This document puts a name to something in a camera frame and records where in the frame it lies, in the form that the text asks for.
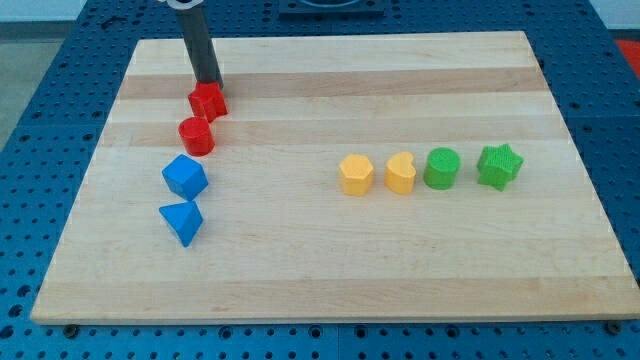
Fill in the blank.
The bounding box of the yellow hexagon block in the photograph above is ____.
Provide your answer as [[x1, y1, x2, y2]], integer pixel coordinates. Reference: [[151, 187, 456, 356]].
[[339, 154, 374, 196]]

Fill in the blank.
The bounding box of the red cylinder block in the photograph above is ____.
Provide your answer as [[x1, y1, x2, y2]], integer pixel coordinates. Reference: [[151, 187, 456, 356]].
[[178, 116, 215, 157]]

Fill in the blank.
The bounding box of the green cylinder block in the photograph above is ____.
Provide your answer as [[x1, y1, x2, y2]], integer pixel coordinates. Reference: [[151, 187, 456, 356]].
[[423, 147, 461, 190]]

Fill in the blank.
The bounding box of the light wooden board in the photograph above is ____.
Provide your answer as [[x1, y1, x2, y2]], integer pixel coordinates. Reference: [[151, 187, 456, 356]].
[[31, 31, 639, 325]]

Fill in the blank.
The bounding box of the blue triangular prism block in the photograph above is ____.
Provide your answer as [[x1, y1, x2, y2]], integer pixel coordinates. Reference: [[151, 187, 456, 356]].
[[159, 201, 203, 248]]

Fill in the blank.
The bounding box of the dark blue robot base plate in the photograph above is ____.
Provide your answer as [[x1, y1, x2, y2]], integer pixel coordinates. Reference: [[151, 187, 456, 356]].
[[278, 0, 387, 19]]

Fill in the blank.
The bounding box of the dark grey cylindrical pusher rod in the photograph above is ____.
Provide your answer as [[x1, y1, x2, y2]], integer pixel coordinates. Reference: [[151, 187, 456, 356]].
[[174, 4, 223, 86]]

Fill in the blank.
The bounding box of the blue cube block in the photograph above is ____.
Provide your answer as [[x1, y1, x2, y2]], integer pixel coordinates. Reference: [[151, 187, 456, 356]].
[[161, 154, 209, 201]]

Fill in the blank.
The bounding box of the silver rod mount ring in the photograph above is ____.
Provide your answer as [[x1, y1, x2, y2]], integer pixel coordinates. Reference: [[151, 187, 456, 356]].
[[158, 0, 204, 10]]

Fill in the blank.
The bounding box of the yellow heart block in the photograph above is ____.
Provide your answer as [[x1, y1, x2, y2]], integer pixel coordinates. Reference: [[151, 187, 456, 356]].
[[384, 152, 416, 195]]

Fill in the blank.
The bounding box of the green star block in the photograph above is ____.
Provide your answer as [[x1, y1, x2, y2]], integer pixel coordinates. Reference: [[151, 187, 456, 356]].
[[476, 144, 524, 191]]

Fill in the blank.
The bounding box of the red star block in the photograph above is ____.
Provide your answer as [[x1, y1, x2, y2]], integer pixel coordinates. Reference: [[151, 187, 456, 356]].
[[188, 82, 228, 123]]

